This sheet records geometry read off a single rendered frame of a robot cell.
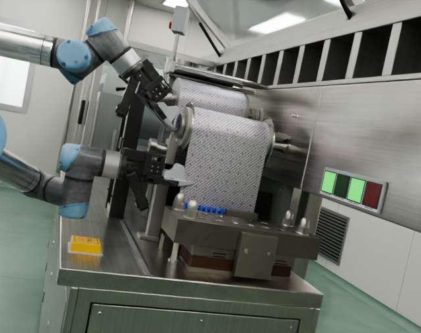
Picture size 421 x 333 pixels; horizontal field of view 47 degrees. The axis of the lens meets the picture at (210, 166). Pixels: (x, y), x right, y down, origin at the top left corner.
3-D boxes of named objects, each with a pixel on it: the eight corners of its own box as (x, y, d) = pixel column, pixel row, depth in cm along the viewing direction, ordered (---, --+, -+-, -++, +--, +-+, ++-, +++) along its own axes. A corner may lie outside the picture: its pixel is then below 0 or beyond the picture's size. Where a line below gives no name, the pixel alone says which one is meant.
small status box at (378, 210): (318, 193, 126) (324, 166, 126) (320, 193, 126) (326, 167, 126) (378, 213, 102) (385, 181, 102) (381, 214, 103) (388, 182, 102)
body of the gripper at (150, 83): (174, 91, 136) (147, 56, 133) (151, 110, 135) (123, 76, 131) (168, 92, 143) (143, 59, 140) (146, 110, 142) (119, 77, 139)
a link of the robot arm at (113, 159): (101, 178, 126) (99, 174, 133) (119, 182, 127) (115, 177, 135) (106, 150, 125) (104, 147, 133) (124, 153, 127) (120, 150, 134)
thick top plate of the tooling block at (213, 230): (160, 226, 132) (164, 205, 131) (289, 244, 144) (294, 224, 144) (173, 242, 117) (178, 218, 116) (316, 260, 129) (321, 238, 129)
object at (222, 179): (176, 207, 137) (189, 143, 136) (251, 218, 144) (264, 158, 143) (176, 207, 136) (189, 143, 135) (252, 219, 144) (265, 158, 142)
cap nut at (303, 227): (293, 230, 132) (297, 215, 132) (305, 232, 133) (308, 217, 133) (299, 234, 128) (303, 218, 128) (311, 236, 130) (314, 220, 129)
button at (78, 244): (69, 244, 123) (71, 234, 123) (97, 247, 125) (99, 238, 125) (70, 252, 116) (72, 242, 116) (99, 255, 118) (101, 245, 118)
